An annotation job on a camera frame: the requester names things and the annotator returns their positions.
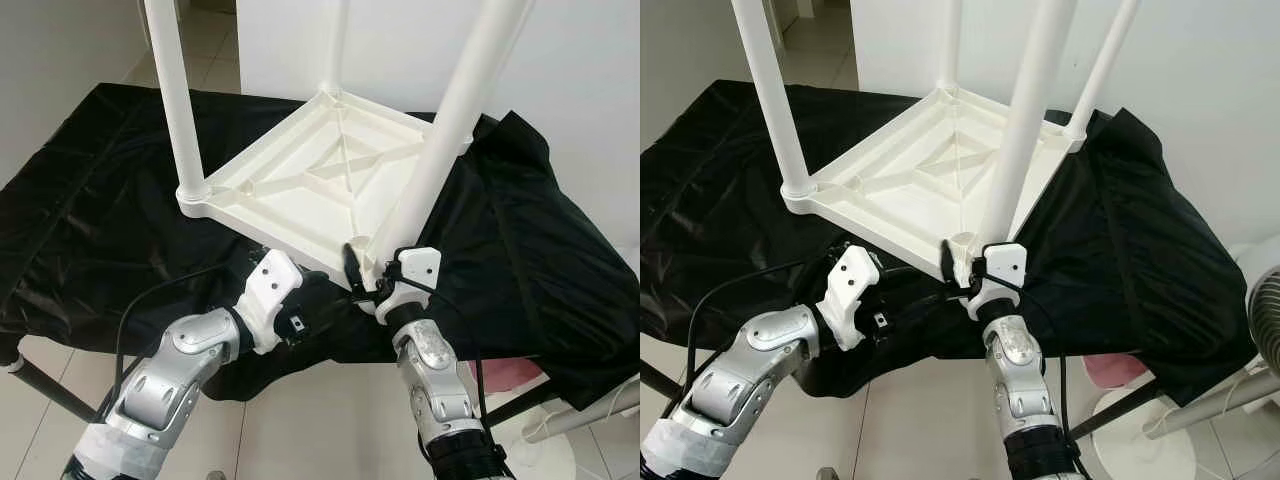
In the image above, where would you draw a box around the white plastic table top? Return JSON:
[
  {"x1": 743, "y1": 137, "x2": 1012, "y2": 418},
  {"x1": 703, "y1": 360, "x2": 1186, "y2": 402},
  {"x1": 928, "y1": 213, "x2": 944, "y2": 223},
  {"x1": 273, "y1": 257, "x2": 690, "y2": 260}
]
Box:
[
  {"x1": 782, "y1": 85, "x2": 1087, "y2": 287},
  {"x1": 178, "y1": 90, "x2": 472, "y2": 293}
]

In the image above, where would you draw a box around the white plastic table leg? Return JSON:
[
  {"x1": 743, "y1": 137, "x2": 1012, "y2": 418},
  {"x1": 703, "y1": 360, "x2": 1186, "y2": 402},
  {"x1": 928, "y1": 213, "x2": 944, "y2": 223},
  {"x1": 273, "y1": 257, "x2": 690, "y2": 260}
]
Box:
[
  {"x1": 935, "y1": 0, "x2": 964, "y2": 97},
  {"x1": 365, "y1": 0, "x2": 537, "y2": 273},
  {"x1": 730, "y1": 0, "x2": 817, "y2": 202},
  {"x1": 968, "y1": 0, "x2": 1082, "y2": 264},
  {"x1": 320, "y1": 0, "x2": 352, "y2": 101},
  {"x1": 143, "y1": 0, "x2": 214, "y2": 207},
  {"x1": 1062, "y1": 0, "x2": 1144, "y2": 153}
]

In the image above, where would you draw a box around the pink cushioned seat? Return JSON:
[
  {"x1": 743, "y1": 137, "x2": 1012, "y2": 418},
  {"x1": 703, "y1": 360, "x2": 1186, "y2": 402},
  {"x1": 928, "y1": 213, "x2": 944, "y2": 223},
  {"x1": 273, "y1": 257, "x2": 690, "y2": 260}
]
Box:
[
  {"x1": 1085, "y1": 352, "x2": 1149, "y2": 391},
  {"x1": 470, "y1": 356, "x2": 549, "y2": 393}
]

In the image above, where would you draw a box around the black cloth cover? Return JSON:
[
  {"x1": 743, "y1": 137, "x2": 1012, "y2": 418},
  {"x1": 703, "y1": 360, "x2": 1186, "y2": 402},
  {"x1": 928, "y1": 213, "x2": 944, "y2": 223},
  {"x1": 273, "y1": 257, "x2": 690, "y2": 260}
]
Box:
[
  {"x1": 0, "y1": 82, "x2": 641, "y2": 411},
  {"x1": 640, "y1": 80, "x2": 1259, "y2": 406}
]

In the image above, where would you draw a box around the white metal pole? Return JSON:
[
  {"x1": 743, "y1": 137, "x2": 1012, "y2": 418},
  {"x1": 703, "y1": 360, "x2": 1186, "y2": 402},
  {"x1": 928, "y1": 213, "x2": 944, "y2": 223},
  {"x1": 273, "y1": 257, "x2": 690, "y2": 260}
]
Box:
[
  {"x1": 1145, "y1": 372, "x2": 1280, "y2": 441},
  {"x1": 522, "y1": 380, "x2": 641, "y2": 444}
]

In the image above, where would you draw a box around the white fan head grille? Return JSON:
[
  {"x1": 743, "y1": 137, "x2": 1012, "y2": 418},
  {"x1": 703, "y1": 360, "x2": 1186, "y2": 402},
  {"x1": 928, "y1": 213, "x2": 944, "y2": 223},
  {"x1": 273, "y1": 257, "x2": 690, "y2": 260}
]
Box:
[{"x1": 1240, "y1": 262, "x2": 1280, "y2": 379}]

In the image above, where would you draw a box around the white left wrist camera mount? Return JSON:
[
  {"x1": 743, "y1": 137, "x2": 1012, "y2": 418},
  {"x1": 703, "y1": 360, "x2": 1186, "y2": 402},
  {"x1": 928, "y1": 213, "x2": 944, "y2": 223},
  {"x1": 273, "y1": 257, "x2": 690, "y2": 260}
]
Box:
[
  {"x1": 815, "y1": 245, "x2": 884, "y2": 352},
  {"x1": 235, "y1": 250, "x2": 305, "y2": 354}
]

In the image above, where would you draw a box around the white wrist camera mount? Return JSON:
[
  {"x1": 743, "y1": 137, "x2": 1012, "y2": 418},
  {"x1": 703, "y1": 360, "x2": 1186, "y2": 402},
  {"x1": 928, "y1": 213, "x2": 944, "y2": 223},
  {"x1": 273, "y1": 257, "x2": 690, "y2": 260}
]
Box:
[
  {"x1": 235, "y1": 250, "x2": 305, "y2": 354},
  {"x1": 965, "y1": 243, "x2": 1029, "y2": 322},
  {"x1": 375, "y1": 246, "x2": 443, "y2": 327},
  {"x1": 815, "y1": 245, "x2": 884, "y2": 352}
]

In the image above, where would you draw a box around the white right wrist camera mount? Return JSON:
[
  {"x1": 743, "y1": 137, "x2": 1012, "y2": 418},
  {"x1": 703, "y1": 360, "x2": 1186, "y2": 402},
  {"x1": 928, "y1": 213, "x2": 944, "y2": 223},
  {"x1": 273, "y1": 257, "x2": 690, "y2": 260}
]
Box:
[
  {"x1": 375, "y1": 246, "x2": 443, "y2": 327},
  {"x1": 965, "y1": 243, "x2": 1029, "y2": 322}
]

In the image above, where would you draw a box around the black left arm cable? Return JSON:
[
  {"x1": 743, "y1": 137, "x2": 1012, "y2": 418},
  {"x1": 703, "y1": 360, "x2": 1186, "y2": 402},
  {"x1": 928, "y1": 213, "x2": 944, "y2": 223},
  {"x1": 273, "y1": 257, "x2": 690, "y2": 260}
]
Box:
[
  {"x1": 684, "y1": 258, "x2": 833, "y2": 383},
  {"x1": 114, "y1": 262, "x2": 253, "y2": 393}
]

